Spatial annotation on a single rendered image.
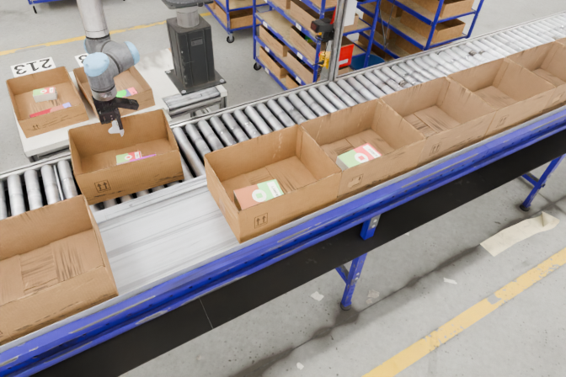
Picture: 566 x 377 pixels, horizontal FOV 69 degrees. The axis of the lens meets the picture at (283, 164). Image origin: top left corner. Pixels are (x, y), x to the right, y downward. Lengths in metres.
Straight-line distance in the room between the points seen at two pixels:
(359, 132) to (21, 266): 1.35
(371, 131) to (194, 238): 0.90
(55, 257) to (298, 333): 1.23
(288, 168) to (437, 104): 0.84
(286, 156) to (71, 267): 0.85
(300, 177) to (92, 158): 0.93
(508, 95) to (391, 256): 1.07
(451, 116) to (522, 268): 1.13
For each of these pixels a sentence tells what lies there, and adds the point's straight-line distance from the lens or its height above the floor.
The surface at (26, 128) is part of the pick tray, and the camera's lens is 2.21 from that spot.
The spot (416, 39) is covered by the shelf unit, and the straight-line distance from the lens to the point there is 3.51.
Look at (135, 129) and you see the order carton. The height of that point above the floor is 0.84.
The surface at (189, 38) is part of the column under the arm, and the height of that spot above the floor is 1.04.
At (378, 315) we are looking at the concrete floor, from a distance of 2.34.
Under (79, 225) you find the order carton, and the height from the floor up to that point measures 0.92.
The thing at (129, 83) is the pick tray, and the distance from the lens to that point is 2.42.
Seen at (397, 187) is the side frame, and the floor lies 0.91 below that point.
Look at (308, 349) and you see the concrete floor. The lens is 2.21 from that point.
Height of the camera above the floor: 2.04
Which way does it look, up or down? 44 degrees down
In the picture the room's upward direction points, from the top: 3 degrees clockwise
